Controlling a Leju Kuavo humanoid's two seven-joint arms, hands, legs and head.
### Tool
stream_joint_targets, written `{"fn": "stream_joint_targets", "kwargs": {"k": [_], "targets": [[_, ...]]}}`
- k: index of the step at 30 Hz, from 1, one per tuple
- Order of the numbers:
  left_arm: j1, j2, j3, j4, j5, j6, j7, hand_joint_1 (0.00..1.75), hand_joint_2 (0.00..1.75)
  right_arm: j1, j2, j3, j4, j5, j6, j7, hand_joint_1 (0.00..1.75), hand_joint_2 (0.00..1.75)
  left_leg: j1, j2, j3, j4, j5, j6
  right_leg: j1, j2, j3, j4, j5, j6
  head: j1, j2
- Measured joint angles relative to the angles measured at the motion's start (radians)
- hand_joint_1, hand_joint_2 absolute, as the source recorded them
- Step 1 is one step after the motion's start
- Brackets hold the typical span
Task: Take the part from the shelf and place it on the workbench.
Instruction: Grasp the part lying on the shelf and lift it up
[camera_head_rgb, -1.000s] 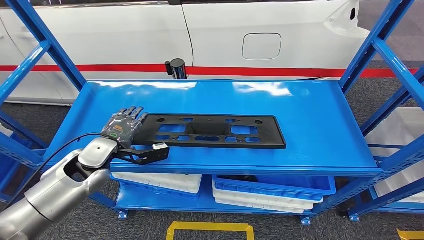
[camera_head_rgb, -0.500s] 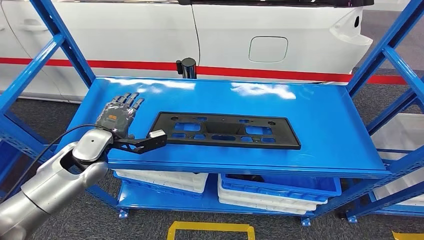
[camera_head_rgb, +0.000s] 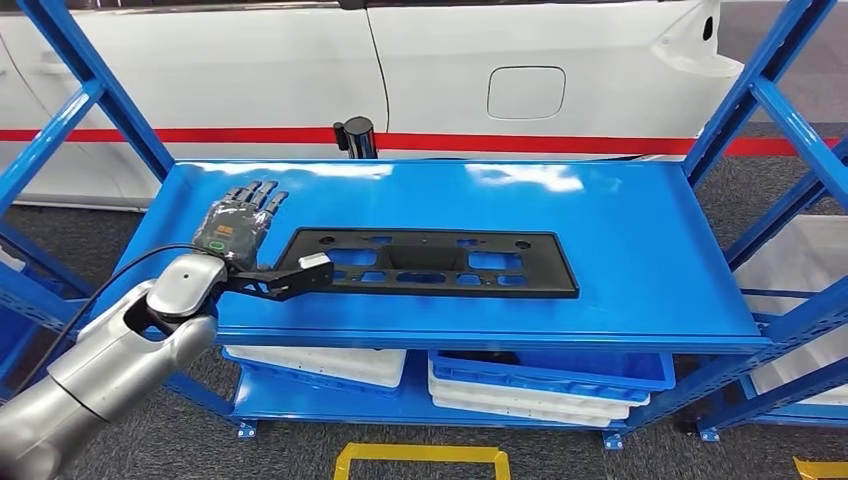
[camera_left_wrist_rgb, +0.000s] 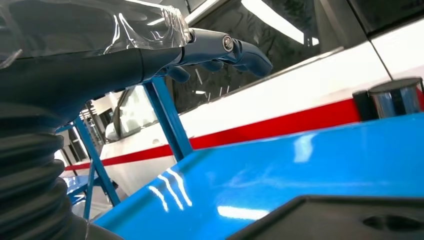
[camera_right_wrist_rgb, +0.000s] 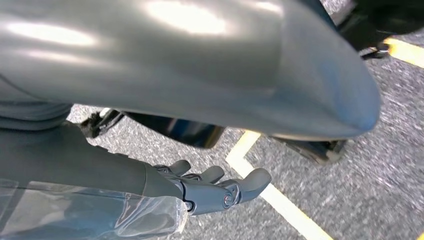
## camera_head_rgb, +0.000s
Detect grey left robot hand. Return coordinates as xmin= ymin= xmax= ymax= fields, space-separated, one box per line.
xmin=192 ymin=180 xmax=291 ymax=272

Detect black plastic plate part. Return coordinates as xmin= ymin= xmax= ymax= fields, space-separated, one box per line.
xmin=272 ymin=227 xmax=581 ymax=300

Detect blue steel shelf rack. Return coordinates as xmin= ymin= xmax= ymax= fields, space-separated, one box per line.
xmin=695 ymin=132 xmax=848 ymax=444
xmin=0 ymin=0 xmax=848 ymax=452
xmin=0 ymin=225 xmax=94 ymax=405

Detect white car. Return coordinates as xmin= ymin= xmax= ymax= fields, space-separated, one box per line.
xmin=0 ymin=0 xmax=743 ymax=212

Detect yellow floor tape square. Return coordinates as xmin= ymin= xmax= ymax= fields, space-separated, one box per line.
xmin=792 ymin=457 xmax=848 ymax=480
xmin=333 ymin=443 xmax=512 ymax=480

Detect stacked white plastic crates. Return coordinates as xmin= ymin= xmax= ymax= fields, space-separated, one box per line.
xmin=731 ymin=215 xmax=848 ymax=407

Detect black stanchion post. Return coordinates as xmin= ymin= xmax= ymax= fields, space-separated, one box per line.
xmin=333 ymin=116 xmax=378 ymax=161

